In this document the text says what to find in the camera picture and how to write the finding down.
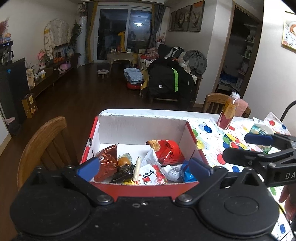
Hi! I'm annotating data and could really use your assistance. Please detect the brown egg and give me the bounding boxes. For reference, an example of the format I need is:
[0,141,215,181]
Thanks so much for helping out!
[117,153,132,167]

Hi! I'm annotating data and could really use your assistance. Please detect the wooden chair far side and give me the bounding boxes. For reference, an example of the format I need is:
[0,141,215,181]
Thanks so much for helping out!
[202,93,251,118]

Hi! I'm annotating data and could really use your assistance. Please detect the black jacket green stripe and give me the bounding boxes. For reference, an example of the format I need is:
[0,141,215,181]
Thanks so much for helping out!
[147,58,195,99]

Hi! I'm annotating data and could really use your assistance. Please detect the pink cloth on chair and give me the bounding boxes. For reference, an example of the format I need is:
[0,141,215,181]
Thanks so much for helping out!
[235,99,248,117]

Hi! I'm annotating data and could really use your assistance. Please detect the dark red foil bag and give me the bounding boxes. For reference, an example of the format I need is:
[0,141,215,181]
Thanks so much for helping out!
[94,144,118,182]

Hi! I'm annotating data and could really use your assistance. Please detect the blue folded cloth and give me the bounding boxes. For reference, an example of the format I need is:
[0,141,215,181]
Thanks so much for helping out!
[123,68,144,84]

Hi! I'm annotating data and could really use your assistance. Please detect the beige stick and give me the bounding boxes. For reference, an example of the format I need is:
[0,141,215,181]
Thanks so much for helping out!
[132,157,142,182]

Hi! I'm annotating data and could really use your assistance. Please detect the white snack packet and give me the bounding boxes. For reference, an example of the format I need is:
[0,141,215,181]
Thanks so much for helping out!
[138,148,167,185]

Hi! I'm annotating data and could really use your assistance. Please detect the black snack packet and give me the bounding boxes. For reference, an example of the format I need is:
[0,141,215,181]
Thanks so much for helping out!
[110,164,135,183]

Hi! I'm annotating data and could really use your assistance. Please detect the green tissue pack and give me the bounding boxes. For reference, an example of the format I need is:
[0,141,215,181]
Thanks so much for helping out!
[249,123,273,154]

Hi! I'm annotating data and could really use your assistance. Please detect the large red snack bag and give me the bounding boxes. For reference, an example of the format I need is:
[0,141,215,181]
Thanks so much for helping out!
[146,140,185,166]

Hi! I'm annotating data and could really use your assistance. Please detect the balloon pattern tablecloth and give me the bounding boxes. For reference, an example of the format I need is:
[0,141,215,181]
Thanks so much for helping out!
[98,108,296,241]

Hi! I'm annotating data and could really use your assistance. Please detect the grey desk lamp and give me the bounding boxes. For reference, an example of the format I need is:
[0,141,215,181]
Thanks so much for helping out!
[280,100,296,122]

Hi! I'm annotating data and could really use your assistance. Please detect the yellow brown box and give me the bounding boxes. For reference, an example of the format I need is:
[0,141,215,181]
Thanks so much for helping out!
[22,93,38,118]

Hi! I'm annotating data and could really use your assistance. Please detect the wall picture frames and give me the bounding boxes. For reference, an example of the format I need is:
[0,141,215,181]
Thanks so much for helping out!
[169,1,205,32]

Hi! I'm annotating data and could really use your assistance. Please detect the small white stool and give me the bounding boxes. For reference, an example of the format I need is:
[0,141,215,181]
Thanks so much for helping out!
[97,69,109,79]

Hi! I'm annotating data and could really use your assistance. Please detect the red white cardboard box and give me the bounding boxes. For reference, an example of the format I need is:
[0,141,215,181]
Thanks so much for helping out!
[81,114,207,199]

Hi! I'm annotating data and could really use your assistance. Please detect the pink grey snack packet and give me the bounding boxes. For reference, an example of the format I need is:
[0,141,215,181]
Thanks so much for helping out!
[160,164,182,183]

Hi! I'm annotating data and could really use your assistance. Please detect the wooden chair near box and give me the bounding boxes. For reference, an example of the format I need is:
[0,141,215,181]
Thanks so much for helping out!
[17,116,79,190]

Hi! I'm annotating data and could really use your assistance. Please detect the blue snack packet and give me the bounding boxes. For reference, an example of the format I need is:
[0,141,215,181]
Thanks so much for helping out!
[180,161,197,183]

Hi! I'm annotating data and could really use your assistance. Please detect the grey clothes pile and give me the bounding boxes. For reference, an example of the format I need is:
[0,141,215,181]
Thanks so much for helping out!
[183,50,207,76]

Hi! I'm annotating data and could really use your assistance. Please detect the person right hand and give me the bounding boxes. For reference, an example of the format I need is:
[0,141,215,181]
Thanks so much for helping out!
[280,184,295,221]

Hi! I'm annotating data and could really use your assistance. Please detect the orange drink bottle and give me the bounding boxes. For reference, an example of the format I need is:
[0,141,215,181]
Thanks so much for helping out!
[217,92,240,130]

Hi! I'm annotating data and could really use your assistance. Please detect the dark tv cabinet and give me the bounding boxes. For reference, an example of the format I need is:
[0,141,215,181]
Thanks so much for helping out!
[1,53,79,136]

